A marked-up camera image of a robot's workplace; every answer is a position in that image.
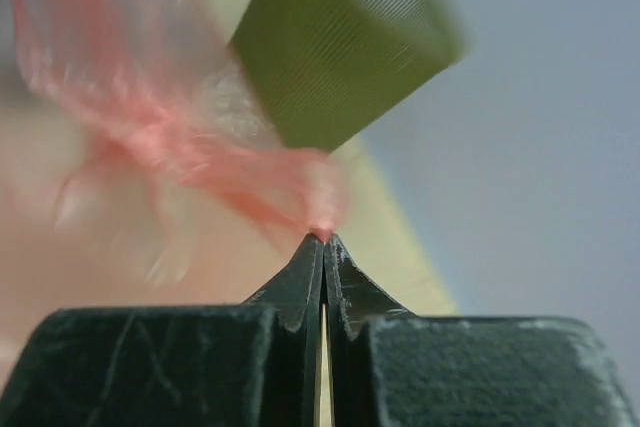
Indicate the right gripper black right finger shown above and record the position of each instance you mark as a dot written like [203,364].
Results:
[392,367]

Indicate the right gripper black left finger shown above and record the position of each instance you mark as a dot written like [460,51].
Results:
[252,364]

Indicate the red plastic trash bag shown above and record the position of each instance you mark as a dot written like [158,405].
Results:
[165,99]

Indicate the olive green mesh trash bin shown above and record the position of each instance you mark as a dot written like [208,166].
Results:
[326,69]

